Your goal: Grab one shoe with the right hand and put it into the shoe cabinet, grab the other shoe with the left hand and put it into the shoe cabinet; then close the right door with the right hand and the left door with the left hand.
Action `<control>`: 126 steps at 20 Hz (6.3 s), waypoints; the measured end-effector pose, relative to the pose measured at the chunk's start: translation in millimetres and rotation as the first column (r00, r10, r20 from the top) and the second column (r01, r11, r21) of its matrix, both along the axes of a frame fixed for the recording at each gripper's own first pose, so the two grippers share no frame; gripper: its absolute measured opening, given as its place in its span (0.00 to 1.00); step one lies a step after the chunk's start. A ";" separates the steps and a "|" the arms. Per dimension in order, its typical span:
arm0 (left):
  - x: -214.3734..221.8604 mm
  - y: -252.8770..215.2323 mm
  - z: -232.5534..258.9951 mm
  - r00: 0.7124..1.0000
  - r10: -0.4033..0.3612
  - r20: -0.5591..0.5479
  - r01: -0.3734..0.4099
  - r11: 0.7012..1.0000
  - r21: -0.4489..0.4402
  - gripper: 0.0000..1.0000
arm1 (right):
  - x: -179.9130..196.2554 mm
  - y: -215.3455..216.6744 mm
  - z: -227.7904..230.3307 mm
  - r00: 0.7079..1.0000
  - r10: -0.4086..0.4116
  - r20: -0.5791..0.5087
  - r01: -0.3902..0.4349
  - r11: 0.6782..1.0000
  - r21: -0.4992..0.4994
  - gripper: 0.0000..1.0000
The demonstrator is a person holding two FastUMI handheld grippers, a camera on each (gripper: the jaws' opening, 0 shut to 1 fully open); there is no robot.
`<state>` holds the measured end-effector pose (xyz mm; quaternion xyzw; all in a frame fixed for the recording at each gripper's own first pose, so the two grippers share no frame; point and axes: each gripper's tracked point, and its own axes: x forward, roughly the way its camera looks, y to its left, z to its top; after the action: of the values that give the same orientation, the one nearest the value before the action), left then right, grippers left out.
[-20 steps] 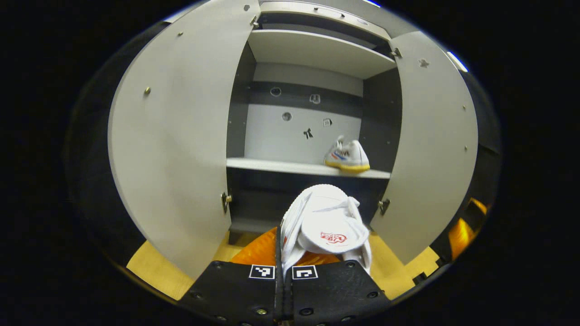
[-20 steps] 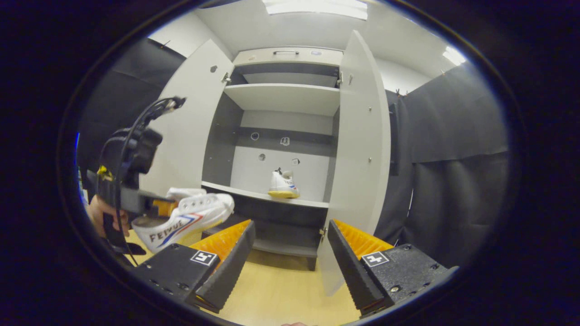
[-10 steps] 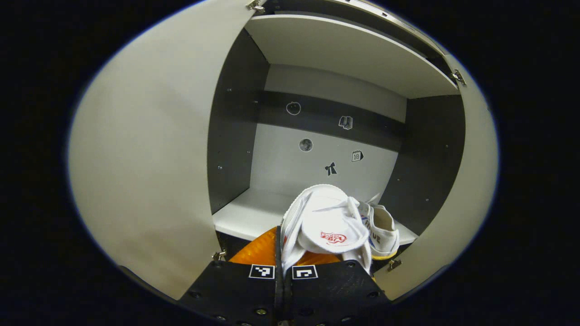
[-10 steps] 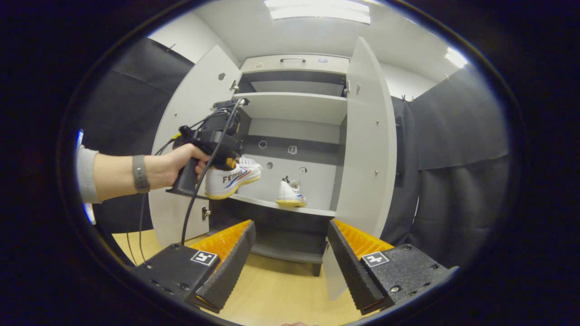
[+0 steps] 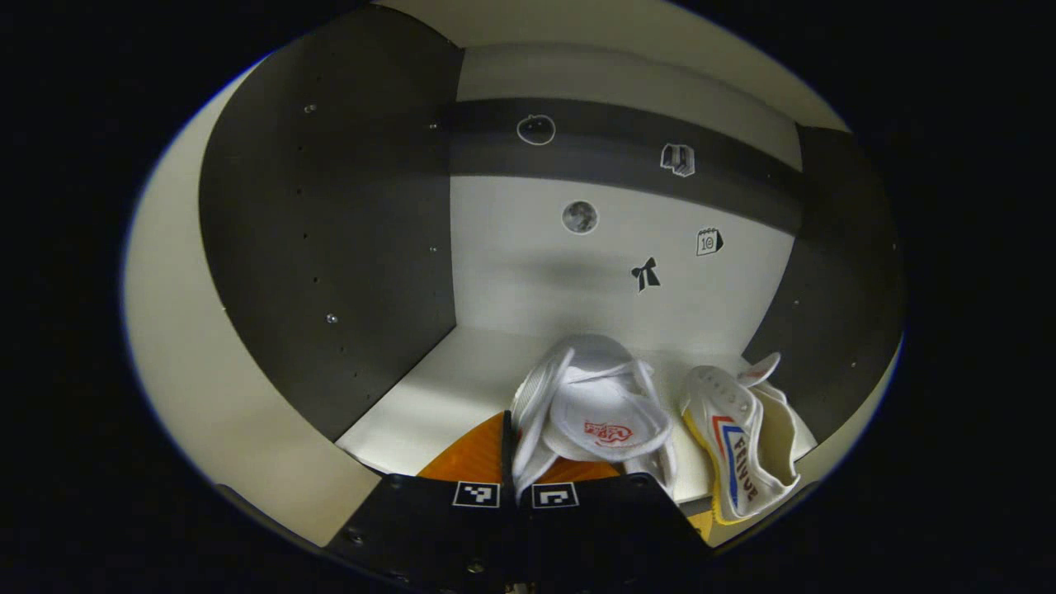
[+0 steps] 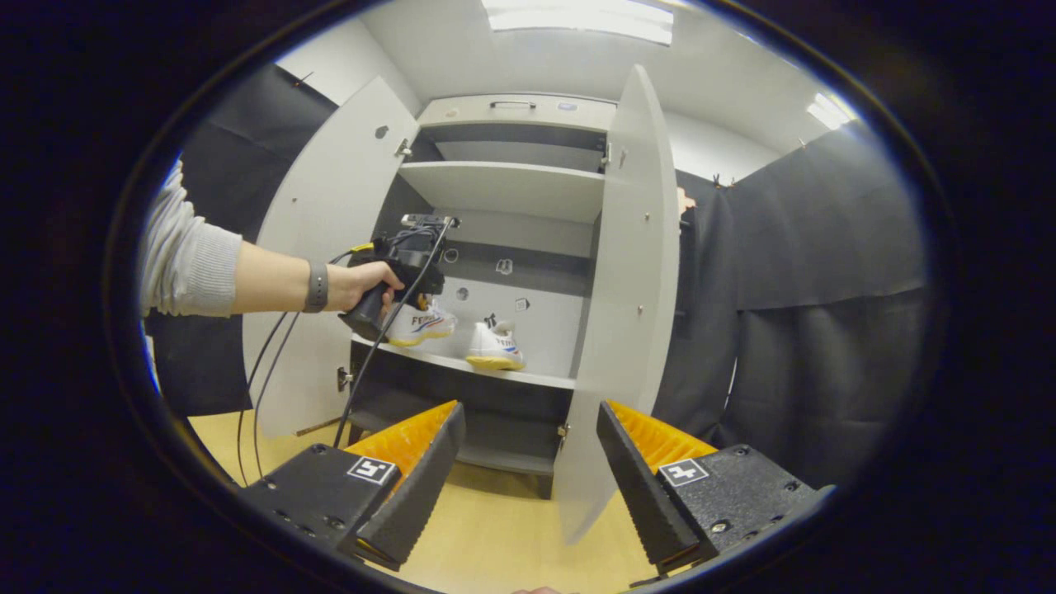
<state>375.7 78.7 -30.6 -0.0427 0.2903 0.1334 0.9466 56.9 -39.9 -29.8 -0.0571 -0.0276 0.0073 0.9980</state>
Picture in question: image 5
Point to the white grey shoe cabinet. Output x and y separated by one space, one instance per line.
528 272

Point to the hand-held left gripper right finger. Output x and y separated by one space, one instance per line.
610 528

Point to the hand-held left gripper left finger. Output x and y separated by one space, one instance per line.
429 528

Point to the white canvas shoe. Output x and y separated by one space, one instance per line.
602 412
730 437

